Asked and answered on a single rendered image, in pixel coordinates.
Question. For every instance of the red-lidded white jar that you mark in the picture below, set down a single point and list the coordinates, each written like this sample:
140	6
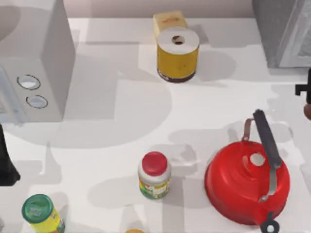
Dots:
154	176

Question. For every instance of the yellow can with white lid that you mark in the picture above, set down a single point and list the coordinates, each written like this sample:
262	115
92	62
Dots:
177	58

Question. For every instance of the yellow box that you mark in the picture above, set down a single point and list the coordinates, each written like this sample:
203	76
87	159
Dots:
167	20

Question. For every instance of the orange object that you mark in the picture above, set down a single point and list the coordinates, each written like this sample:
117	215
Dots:
134	231

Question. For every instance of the microwave knob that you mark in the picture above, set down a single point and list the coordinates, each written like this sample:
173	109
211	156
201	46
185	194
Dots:
37	101
28	82

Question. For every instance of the pale microwave oven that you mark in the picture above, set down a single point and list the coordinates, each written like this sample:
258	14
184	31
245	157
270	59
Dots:
48	60

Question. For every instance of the green-lidded yellow jar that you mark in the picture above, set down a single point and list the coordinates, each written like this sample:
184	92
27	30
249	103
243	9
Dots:
41	213

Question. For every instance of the brown round object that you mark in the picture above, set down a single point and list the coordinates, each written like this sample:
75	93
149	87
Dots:
307	111

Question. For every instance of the grey cabinet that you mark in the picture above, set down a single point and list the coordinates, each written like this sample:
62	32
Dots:
284	34

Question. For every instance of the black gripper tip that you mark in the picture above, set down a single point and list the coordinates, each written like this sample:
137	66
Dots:
6	165

